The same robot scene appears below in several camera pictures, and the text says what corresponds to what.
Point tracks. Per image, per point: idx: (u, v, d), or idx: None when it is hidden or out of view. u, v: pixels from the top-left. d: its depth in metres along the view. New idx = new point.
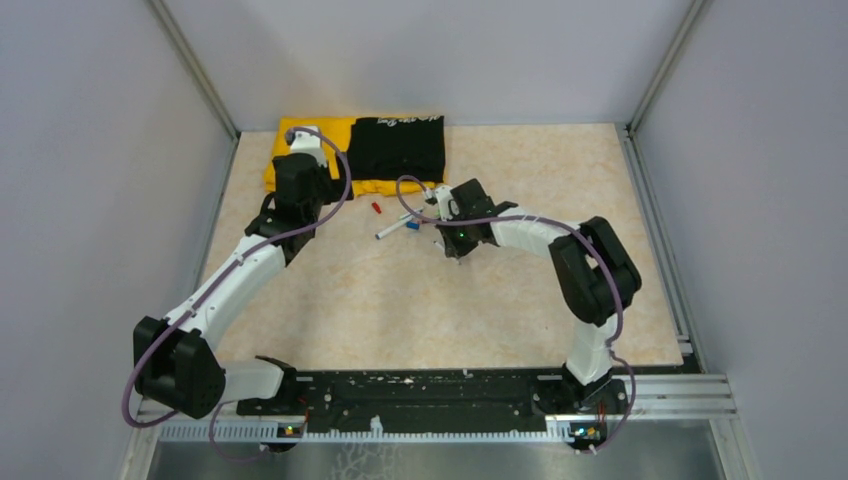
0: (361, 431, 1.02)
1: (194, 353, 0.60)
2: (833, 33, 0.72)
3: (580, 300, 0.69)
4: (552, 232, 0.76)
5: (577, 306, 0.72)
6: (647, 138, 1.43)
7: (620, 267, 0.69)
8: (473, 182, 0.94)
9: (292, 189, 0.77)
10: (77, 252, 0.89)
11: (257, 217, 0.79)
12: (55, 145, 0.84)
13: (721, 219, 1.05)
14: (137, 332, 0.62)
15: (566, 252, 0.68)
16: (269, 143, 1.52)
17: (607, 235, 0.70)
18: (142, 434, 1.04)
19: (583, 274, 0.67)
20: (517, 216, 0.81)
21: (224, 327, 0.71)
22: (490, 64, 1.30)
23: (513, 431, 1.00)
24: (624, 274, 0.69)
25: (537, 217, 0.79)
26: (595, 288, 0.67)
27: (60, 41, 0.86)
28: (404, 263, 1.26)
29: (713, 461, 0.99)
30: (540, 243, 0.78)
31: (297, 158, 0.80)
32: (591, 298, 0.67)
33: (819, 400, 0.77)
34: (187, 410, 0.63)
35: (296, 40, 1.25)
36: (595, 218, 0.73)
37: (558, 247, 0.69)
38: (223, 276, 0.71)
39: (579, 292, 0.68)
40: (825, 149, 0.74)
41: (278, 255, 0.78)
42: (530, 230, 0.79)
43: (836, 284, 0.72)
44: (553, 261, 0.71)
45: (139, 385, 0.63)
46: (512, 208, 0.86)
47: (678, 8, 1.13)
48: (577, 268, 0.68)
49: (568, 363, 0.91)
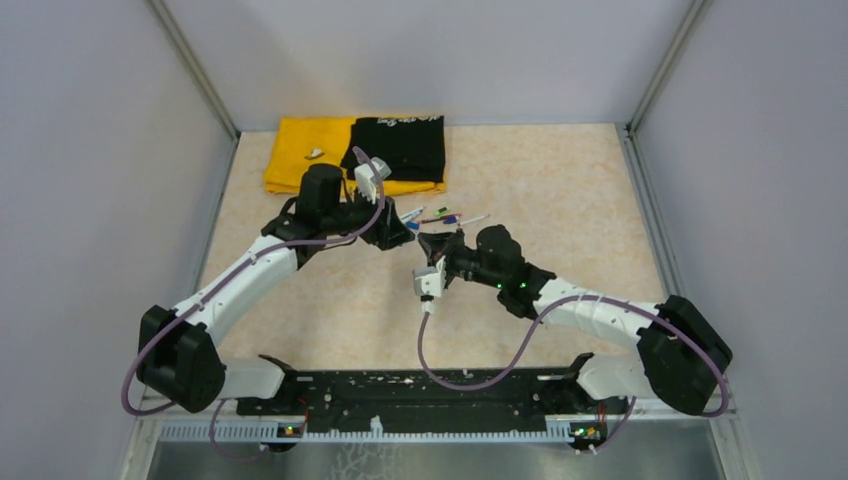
0: (361, 431, 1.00)
1: (196, 347, 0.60)
2: (832, 30, 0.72)
3: (679, 393, 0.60)
4: (627, 315, 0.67)
5: (667, 399, 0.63)
6: (647, 138, 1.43)
7: (710, 346, 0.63)
8: (514, 244, 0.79)
9: (314, 195, 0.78)
10: (77, 251, 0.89)
11: (275, 218, 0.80)
12: (55, 143, 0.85)
13: (722, 218, 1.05)
14: (146, 321, 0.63)
15: (663, 346, 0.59)
16: (269, 143, 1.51)
17: (692, 314, 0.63)
18: (142, 433, 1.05)
19: (684, 364, 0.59)
20: (573, 297, 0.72)
21: (230, 323, 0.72)
22: (490, 63, 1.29)
23: (512, 431, 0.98)
24: (715, 355, 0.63)
25: (600, 298, 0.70)
26: (696, 376, 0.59)
27: (59, 39, 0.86)
28: (403, 264, 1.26)
29: (713, 461, 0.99)
30: (609, 329, 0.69)
31: (328, 167, 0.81)
32: (695, 389, 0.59)
33: (818, 399, 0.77)
34: (184, 403, 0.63)
35: (296, 40, 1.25)
36: (670, 297, 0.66)
37: (649, 340, 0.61)
38: (233, 273, 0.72)
39: (679, 385, 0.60)
40: (827, 146, 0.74)
41: (290, 258, 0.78)
42: (592, 315, 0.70)
43: (834, 283, 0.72)
44: (642, 357, 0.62)
45: (140, 373, 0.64)
46: (553, 282, 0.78)
47: (678, 7, 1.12)
48: (678, 359, 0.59)
49: (583, 378, 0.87)
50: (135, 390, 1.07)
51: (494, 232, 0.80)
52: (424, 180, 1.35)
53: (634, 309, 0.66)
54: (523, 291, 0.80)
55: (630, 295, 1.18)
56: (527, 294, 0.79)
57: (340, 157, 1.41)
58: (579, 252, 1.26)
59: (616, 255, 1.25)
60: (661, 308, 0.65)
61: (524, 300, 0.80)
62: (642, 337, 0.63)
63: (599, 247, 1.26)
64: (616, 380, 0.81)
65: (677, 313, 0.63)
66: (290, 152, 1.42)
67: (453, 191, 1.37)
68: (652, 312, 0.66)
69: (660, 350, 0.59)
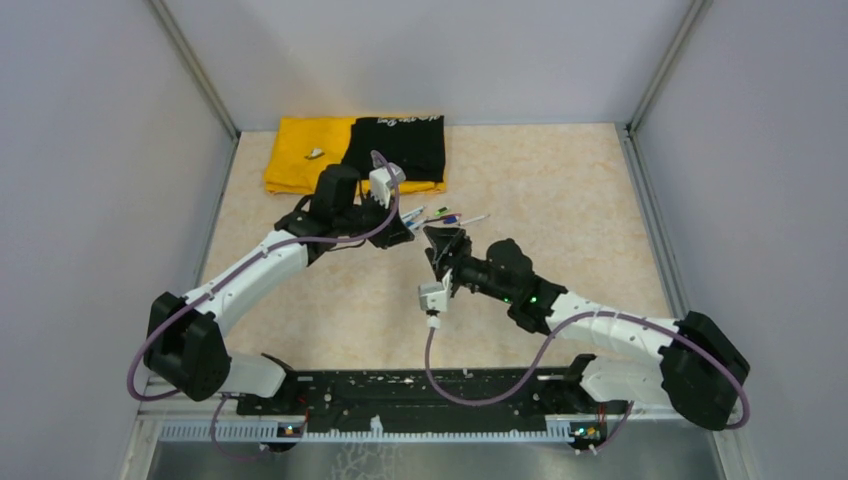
0: (361, 431, 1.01)
1: (204, 336, 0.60)
2: (831, 30, 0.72)
3: (702, 409, 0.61)
4: (646, 333, 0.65)
5: (687, 414, 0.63)
6: (648, 138, 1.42)
7: (729, 362, 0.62)
8: (525, 258, 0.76)
9: (329, 194, 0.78)
10: (77, 250, 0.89)
11: (290, 214, 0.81)
12: (55, 143, 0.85)
13: (722, 217, 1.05)
14: (155, 307, 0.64)
15: (686, 366, 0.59)
16: (269, 143, 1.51)
17: (713, 331, 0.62)
18: (142, 433, 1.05)
19: (708, 382, 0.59)
20: (588, 313, 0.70)
21: (238, 314, 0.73)
22: (490, 63, 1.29)
23: (512, 431, 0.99)
24: (734, 369, 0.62)
25: (617, 315, 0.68)
26: (718, 393, 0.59)
27: (60, 41, 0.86)
28: (404, 264, 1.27)
29: (713, 461, 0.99)
30: (627, 347, 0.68)
31: (345, 167, 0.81)
32: (717, 405, 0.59)
33: (817, 399, 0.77)
34: (189, 391, 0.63)
35: (296, 40, 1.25)
36: (689, 314, 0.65)
37: (671, 360, 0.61)
38: (245, 264, 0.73)
39: (701, 402, 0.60)
40: (826, 145, 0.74)
41: (302, 254, 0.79)
42: (610, 332, 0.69)
43: (834, 283, 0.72)
44: (665, 376, 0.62)
45: (148, 359, 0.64)
46: (565, 296, 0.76)
47: (678, 7, 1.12)
48: (702, 378, 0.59)
49: (586, 381, 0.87)
50: (138, 381, 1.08)
51: (505, 245, 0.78)
52: (424, 180, 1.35)
53: (653, 327, 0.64)
54: (533, 305, 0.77)
55: (630, 295, 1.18)
56: (539, 309, 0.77)
57: (340, 156, 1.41)
58: (579, 252, 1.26)
59: (616, 255, 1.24)
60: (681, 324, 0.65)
61: (535, 316, 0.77)
62: (664, 355, 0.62)
63: (599, 247, 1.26)
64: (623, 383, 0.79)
65: (696, 330, 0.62)
66: (289, 153, 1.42)
67: (453, 191, 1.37)
68: (671, 328, 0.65)
69: (684, 370, 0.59)
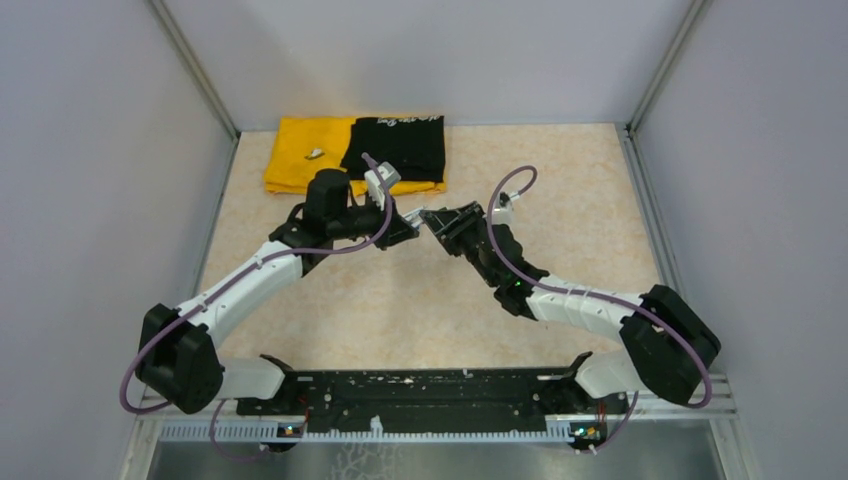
0: (361, 431, 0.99)
1: (196, 349, 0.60)
2: (832, 29, 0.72)
3: (664, 380, 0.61)
4: (612, 306, 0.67)
5: (655, 387, 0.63)
6: (648, 138, 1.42)
7: (692, 333, 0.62)
8: (516, 243, 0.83)
9: (321, 203, 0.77)
10: (78, 248, 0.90)
11: (283, 225, 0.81)
12: (55, 144, 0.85)
13: (721, 217, 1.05)
14: (148, 319, 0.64)
15: (645, 333, 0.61)
16: (269, 143, 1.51)
17: (677, 304, 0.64)
18: (141, 433, 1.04)
19: (667, 352, 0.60)
20: (562, 288, 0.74)
21: (230, 327, 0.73)
22: (490, 63, 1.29)
23: (513, 431, 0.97)
24: (700, 343, 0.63)
25: (587, 292, 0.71)
26: (678, 363, 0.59)
27: (59, 41, 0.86)
28: (404, 264, 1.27)
29: (712, 461, 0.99)
30: (596, 320, 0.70)
31: (334, 173, 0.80)
32: (679, 376, 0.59)
33: (816, 400, 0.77)
34: (180, 403, 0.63)
35: (296, 40, 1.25)
36: (654, 287, 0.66)
37: (632, 328, 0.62)
38: (238, 276, 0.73)
39: (663, 373, 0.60)
40: (827, 146, 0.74)
41: (295, 265, 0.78)
42: (581, 308, 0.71)
43: (833, 283, 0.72)
44: (627, 347, 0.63)
45: (139, 371, 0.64)
46: (547, 278, 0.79)
47: (679, 6, 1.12)
48: (660, 346, 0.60)
49: (580, 377, 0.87)
50: (137, 380, 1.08)
51: (501, 231, 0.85)
52: (424, 180, 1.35)
53: (618, 300, 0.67)
54: (518, 288, 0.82)
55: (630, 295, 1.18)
56: (522, 291, 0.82)
57: (340, 157, 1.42)
58: (579, 252, 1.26)
59: (617, 255, 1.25)
60: (645, 296, 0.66)
61: (519, 298, 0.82)
62: (625, 326, 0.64)
63: (599, 247, 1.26)
64: (612, 375, 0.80)
65: (661, 301, 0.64)
66: (288, 154, 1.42)
67: (453, 191, 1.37)
68: (635, 302, 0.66)
69: (643, 338, 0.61)
